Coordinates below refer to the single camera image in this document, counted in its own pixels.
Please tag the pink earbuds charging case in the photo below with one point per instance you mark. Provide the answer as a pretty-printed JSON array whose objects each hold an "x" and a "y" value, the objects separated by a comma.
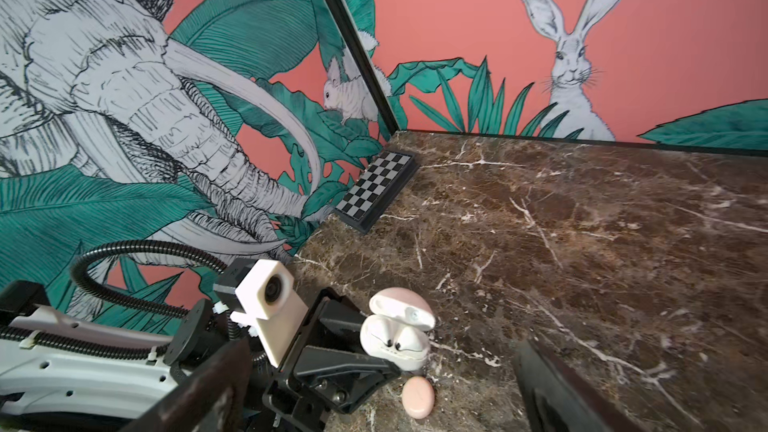
[{"x": 418, "y": 397}]

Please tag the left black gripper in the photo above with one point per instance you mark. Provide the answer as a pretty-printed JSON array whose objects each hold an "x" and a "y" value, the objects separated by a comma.
[{"x": 326, "y": 370}]

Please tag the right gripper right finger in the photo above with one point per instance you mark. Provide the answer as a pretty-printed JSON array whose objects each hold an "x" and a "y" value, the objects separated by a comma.
[{"x": 556, "y": 398}]

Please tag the black white checkerboard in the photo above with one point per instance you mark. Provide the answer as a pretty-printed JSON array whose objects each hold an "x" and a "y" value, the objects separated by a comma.
[{"x": 377, "y": 187}]

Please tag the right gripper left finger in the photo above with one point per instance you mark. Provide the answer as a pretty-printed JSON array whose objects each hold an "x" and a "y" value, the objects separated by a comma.
[{"x": 211, "y": 399}]

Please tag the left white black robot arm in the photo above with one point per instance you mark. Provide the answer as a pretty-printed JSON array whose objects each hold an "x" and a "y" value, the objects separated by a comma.
[{"x": 256, "y": 357}]

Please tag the white round charging case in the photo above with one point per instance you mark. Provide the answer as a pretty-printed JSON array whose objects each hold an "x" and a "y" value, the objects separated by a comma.
[{"x": 397, "y": 328}]

